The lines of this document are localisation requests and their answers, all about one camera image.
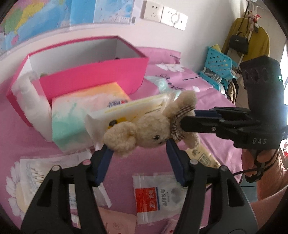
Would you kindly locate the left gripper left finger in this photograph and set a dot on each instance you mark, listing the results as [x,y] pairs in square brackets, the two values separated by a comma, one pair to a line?
[49,210]

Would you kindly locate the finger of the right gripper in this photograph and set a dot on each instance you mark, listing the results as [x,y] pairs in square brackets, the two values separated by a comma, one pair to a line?
[207,113]
[200,124]

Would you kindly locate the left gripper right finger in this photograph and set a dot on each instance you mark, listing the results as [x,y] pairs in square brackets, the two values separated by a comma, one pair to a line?
[230,210]

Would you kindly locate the yellow pocket tissue pack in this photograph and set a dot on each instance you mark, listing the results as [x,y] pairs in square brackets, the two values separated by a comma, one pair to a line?
[203,155]

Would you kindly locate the cotton swab bag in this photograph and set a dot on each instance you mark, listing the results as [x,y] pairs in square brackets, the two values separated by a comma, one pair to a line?
[33,171]

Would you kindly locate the medical tape bag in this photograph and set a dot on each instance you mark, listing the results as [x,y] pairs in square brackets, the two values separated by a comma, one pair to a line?
[157,197]

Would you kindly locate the beige teddy bear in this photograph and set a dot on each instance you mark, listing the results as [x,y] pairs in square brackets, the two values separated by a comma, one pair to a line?
[154,129]

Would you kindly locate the person's pink sleeve forearm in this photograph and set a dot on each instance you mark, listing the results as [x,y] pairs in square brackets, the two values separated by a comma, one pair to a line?
[271,187]

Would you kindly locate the person's right hand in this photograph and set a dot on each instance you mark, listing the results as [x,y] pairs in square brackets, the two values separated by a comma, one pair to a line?
[258,161]

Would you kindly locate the blue plastic basket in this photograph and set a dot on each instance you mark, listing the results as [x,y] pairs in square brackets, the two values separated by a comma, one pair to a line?
[218,70]

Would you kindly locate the pink printed bedsheet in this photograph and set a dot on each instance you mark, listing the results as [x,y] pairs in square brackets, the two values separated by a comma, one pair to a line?
[20,141]

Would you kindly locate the black handbag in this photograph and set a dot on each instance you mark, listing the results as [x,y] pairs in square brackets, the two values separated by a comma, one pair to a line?
[239,43]

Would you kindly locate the yellow hanging jacket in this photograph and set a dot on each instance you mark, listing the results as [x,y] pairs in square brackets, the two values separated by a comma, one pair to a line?
[259,43]

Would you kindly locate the pastel tissue pack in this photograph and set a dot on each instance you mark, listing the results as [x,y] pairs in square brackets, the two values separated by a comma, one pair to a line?
[69,111]

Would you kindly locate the yellow wet wipes pack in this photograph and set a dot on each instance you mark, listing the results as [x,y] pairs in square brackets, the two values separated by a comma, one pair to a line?
[97,122]

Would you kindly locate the white pump bottle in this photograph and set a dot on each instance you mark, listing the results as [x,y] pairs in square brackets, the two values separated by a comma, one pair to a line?
[35,106]

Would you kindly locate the pink cardboard box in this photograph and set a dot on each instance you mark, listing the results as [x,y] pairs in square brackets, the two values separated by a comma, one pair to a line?
[83,63]

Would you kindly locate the white wall socket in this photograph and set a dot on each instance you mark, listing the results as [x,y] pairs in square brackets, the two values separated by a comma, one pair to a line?
[152,11]
[169,16]

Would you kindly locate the colourful wall map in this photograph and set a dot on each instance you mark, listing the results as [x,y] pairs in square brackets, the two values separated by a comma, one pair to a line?
[23,20]

